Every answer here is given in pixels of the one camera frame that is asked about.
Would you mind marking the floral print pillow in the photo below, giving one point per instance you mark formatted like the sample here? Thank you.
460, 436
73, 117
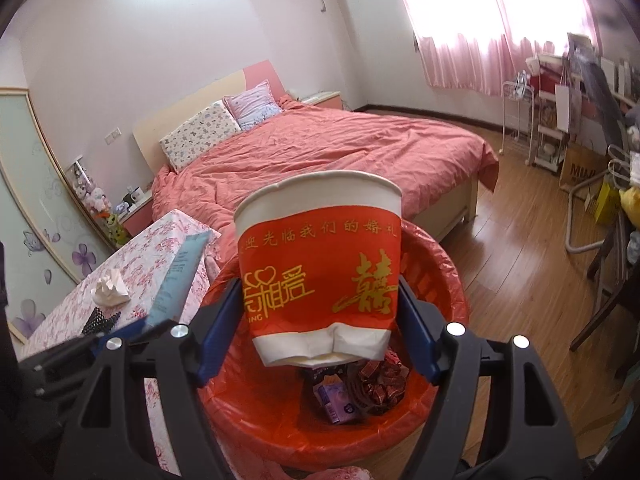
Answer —
200, 135

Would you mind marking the crumpled white tissue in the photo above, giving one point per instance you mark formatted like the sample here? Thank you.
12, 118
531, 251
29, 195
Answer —
110, 287

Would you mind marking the yellow plush toy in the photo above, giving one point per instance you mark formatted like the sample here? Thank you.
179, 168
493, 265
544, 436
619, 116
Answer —
631, 202

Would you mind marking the shiny red wrapper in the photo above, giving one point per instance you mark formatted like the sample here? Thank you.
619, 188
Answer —
382, 382

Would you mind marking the red and white paper cup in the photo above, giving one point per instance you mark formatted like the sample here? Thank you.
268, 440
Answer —
320, 270

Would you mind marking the dark wooden chair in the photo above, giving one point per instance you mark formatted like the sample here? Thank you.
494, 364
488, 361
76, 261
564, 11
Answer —
612, 305

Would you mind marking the pink and white nightstand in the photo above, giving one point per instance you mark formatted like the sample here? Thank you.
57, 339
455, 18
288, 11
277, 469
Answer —
137, 217

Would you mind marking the yellow bag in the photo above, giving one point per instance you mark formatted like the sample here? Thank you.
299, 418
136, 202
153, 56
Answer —
607, 205

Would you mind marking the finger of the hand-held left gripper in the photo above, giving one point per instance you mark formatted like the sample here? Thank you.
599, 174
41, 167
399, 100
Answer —
125, 332

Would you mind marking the cream nightstand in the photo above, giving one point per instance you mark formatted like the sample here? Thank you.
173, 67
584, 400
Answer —
322, 100

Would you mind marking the mug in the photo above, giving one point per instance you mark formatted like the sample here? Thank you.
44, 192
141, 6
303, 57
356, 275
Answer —
135, 197

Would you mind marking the light blue box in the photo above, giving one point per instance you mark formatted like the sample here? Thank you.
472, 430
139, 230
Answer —
177, 280

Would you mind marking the bed with pink duvet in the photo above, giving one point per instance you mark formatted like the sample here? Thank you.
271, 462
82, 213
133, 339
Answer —
325, 150

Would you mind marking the pink floral tablecloth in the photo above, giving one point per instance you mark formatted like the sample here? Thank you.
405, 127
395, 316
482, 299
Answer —
145, 250

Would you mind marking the wall socket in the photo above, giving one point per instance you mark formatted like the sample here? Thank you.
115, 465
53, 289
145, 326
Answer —
113, 135

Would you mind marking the pink striped pillow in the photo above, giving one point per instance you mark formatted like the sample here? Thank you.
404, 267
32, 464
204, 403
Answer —
252, 105

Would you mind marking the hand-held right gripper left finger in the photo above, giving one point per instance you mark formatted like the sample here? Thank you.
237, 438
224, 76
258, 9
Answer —
220, 330

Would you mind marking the cream bed frame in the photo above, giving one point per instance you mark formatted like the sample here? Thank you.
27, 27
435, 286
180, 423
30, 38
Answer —
452, 210

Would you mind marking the brown paper bag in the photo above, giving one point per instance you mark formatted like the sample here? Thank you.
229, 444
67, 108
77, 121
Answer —
580, 167

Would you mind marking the flower print wardrobe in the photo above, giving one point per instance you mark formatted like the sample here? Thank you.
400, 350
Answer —
35, 210

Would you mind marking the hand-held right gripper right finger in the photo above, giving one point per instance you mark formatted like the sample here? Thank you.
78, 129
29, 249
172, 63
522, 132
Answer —
420, 340

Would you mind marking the white tube frame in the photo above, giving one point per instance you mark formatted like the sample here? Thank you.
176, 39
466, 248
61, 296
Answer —
575, 240

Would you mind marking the orange plastic basket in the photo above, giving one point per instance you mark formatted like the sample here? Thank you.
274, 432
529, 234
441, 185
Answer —
280, 435

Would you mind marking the cream and pink headboard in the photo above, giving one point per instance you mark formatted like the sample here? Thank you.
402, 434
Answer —
200, 95

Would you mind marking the clear tube of plush toys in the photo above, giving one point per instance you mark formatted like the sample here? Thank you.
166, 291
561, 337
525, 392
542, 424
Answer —
92, 200

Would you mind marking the white shelf cart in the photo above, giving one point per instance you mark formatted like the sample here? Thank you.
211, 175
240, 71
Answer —
550, 145

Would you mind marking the pink curtain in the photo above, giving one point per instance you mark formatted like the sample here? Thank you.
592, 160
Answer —
475, 25

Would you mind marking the white paper bag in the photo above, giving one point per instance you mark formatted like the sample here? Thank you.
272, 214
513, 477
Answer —
567, 107

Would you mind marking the black mesh piece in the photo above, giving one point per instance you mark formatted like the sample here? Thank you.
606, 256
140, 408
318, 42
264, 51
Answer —
100, 322

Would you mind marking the purple packet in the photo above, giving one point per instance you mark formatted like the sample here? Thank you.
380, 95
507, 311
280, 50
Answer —
337, 402

